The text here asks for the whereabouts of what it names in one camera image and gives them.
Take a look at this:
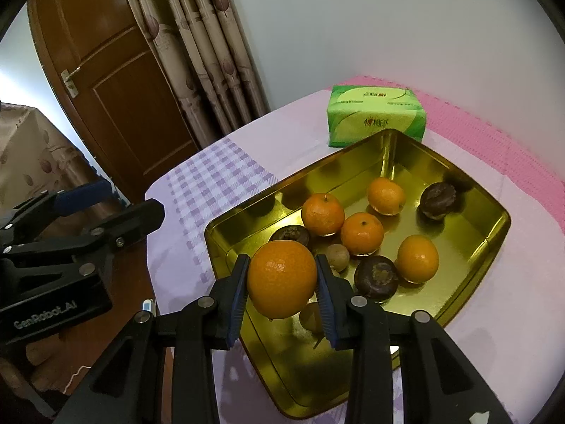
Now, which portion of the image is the silver door handle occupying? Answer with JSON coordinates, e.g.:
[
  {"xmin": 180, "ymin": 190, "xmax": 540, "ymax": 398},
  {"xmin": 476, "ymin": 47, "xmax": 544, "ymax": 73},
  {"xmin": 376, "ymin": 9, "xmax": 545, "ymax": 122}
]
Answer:
[{"xmin": 60, "ymin": 66, "xmax": 82, "ymax": 99}]

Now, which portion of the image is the green tissue pack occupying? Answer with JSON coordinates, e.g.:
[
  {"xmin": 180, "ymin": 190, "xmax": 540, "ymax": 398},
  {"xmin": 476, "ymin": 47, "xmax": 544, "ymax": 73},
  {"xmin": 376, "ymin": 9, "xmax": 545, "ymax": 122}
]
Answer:
[{"xmin": 327, "ymin": 85, "xmax": 427, "ymax": 147}]

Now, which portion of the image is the gold metal tray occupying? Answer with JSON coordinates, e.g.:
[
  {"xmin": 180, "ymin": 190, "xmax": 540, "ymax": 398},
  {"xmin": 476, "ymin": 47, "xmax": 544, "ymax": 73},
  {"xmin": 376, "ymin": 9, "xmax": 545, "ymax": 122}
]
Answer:
[{"xmin": 205, "ymin": 129, "xmax": 510, "ymax": 419}]

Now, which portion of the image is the person left hand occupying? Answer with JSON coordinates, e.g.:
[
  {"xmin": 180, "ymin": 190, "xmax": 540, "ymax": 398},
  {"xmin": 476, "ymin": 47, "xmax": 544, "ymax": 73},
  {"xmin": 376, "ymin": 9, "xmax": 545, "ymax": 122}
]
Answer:
[{"xmin": 1, "ymin": 335, "xmax": 91, "ymax": 398}]

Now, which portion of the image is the white cable on floor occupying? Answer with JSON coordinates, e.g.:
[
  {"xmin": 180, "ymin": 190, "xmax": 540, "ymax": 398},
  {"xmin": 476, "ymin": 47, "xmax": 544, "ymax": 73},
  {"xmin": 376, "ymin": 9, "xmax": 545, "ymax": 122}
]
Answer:
[{"xmin": 63, "ymin": 363, "xmax": 92, "ymax": 395}]

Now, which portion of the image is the dark purple passion fruit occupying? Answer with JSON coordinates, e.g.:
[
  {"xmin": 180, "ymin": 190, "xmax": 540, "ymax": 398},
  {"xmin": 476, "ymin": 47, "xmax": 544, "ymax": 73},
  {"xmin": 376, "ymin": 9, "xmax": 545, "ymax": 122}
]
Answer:
[
  {"xmin": 420, "ymin": 182, "xmax": 457, "ymax": 221},
  {"xmin": 354, "ymin": 255, "xmax": 398, "ymax": 304},
  {"xmin": 269, "ymin": 225, "xmax": 310, "ymax": 248}
]

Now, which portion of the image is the brown wooden door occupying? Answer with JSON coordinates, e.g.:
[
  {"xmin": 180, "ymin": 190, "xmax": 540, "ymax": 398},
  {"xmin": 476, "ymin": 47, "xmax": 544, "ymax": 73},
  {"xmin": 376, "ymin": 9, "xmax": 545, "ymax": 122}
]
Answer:
[{"xmin": 28, "ymin": 0, "xmax": 197, "ymax": 202}]

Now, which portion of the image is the pink purple checked tablecloth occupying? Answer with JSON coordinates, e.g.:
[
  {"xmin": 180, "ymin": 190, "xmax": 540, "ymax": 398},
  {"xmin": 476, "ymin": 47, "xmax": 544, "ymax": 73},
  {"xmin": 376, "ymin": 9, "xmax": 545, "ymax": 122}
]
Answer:
[{"xmin": 147, "ymin": 90, "xmax": 564, "ymax": 423}]

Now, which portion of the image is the brown draped armchair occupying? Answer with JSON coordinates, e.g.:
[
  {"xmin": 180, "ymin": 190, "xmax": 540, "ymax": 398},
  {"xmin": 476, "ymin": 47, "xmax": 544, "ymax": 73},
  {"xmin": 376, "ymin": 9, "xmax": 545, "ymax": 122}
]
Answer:
[{"xmin": 0, "ymin": 102, "xmax": 99, "ymax": 212}]

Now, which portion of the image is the orange tangerine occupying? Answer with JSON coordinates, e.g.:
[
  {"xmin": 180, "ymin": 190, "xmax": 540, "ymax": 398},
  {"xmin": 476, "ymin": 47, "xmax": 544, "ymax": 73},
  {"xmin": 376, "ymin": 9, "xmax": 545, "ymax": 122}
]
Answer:
[
  {"xmin": 395, "ymin": 235, "xmax": 440, "ymax": 284},
  {"xmin": 301, "ymin": 193, "xmax": 346, "ymax": 236},
  {"xmin": 340, "ymin": 212, "xmax": 384, "ymax": 257},
  {"xmin": 367, "ymin": 177, "xmax": 406, "ymax": 216},
  {"xmin": 247, "ymin": 240, "xmax": 317, "ymax": 320}
]

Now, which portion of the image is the brown longan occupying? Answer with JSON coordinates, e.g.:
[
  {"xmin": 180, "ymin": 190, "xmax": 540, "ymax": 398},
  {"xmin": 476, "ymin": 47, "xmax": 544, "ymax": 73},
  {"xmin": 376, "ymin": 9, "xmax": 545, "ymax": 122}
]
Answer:
[
  {"xmin": 326, "ymin": 243, "xmax": 351, "ymax": 273},
  {"xmin": 299, "ymin": 302, "xmax": 324, "ymax": 334}
]

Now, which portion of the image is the beige patterned curtain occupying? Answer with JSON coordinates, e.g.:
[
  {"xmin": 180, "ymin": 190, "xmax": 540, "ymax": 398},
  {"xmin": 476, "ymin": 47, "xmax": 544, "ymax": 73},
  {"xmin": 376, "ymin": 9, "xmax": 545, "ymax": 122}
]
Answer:
[{"xmin": 127, "ymin": 0, "xmax": 268, "ymax": 147}]

